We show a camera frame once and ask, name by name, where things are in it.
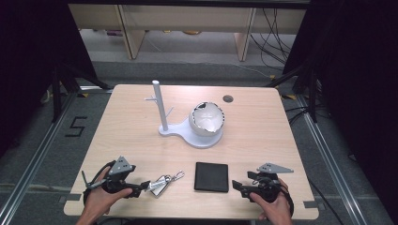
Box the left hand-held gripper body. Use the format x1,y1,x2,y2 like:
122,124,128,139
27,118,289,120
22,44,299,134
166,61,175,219
101,156,139,192

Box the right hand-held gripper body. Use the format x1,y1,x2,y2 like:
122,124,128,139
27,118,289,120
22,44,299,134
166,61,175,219
247,162,295,203

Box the silver keys with carabiner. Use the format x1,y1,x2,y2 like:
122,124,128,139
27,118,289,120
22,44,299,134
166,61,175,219
145,170,186,199

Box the black square pad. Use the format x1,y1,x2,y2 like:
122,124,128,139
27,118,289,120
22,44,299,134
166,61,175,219
193,161,229,193

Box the white stand with hook post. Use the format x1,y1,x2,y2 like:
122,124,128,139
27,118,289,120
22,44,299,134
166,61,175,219
144,80,224,149

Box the white eggshell-shaped bowl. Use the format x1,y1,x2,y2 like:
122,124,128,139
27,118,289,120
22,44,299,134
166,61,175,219
188,101,226,137

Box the person's right hand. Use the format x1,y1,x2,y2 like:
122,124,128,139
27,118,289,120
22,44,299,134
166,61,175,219
249,178,294,224

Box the person's left hand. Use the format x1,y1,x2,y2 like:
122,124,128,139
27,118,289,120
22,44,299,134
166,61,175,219
84,168,134,217

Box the black metal stand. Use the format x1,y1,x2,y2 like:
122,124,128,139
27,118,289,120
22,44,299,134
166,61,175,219
266,64,318,124
51,62,114,123

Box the beige wooden desk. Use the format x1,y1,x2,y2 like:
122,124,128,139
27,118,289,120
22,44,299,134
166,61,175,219
68,3,308,62

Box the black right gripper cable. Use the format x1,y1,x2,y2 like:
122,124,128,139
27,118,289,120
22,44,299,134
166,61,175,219
280,182,296,218

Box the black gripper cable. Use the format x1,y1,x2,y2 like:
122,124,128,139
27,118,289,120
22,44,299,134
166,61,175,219
280,182,296,218
82,159,116,204

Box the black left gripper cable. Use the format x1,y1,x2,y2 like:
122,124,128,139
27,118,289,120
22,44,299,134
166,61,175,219
82,159,116,204

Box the black floor cable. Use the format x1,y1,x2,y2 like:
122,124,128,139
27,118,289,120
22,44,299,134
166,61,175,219
308,177,345,225

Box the aluminium floor rail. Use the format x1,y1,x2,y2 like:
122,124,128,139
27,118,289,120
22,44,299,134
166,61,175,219
295,93,374,225
0,92,78,225

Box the bundle of black cables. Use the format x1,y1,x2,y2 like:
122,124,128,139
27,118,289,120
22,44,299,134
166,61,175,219
250,7,299,71

